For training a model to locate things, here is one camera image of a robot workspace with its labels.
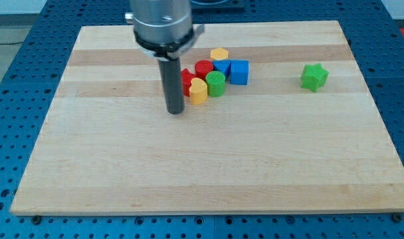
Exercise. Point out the yellow heart block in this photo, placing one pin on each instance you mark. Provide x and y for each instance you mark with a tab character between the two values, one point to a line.
198	91

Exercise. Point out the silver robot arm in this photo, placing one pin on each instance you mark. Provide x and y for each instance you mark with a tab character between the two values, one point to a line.
163	29

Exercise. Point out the green cylinder block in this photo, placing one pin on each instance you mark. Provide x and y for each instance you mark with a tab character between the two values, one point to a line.
216	83

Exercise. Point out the red star block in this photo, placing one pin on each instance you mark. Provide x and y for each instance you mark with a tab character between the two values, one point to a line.
186	77

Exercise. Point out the red cylinder block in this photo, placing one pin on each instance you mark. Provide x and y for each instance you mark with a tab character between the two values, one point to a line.
202	68

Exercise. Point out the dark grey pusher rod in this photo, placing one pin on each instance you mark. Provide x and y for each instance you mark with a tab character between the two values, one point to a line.
170	72

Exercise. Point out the blue triangle block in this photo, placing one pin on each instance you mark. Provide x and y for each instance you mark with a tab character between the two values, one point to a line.
223	66

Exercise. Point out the blue cube block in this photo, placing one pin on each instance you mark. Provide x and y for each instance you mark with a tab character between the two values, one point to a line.
239	72

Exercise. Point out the yellow hexagon block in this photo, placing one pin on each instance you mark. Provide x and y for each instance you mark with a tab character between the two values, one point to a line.
219	54

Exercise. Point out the light wooden board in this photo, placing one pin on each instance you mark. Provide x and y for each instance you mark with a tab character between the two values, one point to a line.
108	146

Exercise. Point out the green star block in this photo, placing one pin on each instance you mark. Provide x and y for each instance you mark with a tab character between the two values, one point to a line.
313	77

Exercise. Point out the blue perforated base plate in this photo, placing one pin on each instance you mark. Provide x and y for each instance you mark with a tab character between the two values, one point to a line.
31	80

